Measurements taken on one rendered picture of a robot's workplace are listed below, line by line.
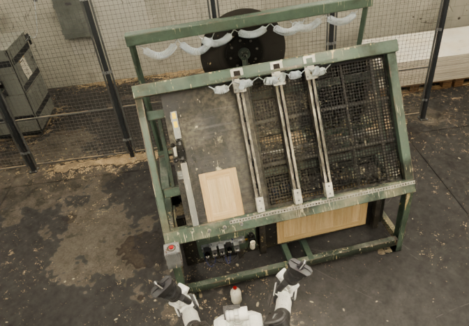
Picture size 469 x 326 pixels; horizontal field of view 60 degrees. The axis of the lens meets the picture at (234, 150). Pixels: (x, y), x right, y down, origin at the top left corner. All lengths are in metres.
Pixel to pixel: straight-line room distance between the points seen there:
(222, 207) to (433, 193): 2.66
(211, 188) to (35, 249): 2.46
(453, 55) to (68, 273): 6.02
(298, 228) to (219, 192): 0.98
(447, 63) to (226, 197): 4.68
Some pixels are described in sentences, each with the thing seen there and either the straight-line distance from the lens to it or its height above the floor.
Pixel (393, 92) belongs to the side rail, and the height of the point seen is 1.57.
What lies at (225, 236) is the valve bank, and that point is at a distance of 3.47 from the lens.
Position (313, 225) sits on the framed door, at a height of 0.40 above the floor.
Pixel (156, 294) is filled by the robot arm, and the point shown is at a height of 1.65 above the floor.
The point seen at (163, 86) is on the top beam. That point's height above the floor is 1.93.
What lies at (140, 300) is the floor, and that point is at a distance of 4.23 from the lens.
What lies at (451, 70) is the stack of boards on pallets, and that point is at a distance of 7.25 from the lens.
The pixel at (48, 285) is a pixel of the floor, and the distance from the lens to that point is 4.73.
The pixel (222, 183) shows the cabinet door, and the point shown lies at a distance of 3.39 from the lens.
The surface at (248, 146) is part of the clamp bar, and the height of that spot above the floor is 1.37.
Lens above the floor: 3.34
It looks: 36 degrees down
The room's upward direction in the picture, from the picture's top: 7 degrees counter-clockwise
